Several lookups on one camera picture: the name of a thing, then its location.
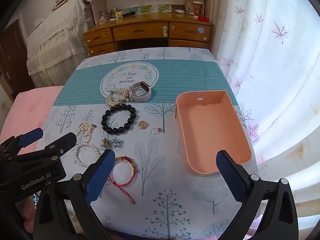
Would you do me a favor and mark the wooden desk with drawers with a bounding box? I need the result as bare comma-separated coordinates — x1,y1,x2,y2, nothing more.
83,12,214,57

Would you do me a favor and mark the black bead bracelet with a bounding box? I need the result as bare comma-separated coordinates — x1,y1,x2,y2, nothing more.
101,104,138,134

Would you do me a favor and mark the gold leaf bracelet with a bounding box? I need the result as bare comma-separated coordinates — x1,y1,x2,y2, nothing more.
106,88,130,107

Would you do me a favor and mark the white lace furniture cover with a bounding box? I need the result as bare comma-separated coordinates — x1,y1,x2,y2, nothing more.
26,0,94,87

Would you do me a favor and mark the peach plastic storage box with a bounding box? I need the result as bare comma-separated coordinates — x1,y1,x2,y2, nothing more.
175,90,252,177

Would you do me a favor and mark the tree print tablecloth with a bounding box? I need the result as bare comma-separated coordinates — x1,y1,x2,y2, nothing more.
37,47,260,240

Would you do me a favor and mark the white leaf print curtain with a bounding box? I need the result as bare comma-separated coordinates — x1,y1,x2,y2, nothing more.
212,0,320,230

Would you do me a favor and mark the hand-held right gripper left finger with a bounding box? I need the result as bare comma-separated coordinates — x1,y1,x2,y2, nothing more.
33,149,116,240

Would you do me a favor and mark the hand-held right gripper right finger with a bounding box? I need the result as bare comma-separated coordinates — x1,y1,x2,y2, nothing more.
216,150,299,240

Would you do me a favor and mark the red beaded cord bracelet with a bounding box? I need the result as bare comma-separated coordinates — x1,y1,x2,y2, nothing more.
107,156,138,204

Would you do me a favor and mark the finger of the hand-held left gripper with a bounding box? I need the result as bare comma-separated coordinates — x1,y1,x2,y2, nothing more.
10,132,77,166
0,127,44,156

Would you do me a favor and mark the white pearl bracelet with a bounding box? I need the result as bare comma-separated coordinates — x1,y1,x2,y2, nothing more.
74,141,101,167

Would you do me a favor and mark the brown wooden door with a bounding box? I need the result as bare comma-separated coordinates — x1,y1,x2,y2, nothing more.
0,19,34,98

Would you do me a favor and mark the translucent pink bangle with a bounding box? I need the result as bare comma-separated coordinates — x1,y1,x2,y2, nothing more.
110,159,137,187

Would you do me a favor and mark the lilac strap wristwatch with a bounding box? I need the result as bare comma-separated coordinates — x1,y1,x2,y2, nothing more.
129,81,153,102

